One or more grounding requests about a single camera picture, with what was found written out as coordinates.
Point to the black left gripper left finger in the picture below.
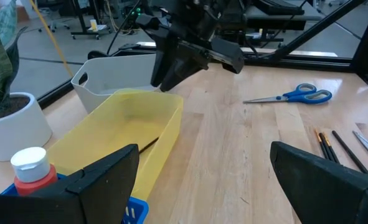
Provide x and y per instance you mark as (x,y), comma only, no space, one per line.
(78,202)

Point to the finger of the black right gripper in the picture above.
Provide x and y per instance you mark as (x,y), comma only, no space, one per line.
(174,65)
(230,54)

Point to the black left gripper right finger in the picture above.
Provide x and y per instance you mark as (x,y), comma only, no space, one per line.
(333,196)

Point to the red paint bottle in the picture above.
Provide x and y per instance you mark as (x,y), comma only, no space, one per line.
(32,171)

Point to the thin black paintbrush orange bristles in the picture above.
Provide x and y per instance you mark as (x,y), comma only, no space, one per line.
(149,144)

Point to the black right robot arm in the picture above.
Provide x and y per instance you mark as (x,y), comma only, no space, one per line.
(230,12)

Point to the blue plastic basket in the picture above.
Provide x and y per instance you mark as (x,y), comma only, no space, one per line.
(135,211)

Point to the black computer tower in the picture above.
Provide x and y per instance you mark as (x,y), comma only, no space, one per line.
(130,9)

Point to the grey plastic bin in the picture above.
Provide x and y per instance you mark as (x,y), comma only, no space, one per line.
(109,74)

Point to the black side desk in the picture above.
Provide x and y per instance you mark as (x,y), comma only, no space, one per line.
(280,9)

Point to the yellow translucent plastic bin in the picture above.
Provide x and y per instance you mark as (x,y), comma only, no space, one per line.
(124,124)

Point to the yellow white cup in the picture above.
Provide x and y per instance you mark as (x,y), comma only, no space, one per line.
(93,25)

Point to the white round plant pot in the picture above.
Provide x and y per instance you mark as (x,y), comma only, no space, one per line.
(15,130)

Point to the black rolling stand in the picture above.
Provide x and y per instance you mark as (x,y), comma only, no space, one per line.
(84,18)

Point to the rolling stool base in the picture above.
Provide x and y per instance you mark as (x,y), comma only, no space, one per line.
(54,26)

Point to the black aluminium table frame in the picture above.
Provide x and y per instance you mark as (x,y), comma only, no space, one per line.
(311,60)

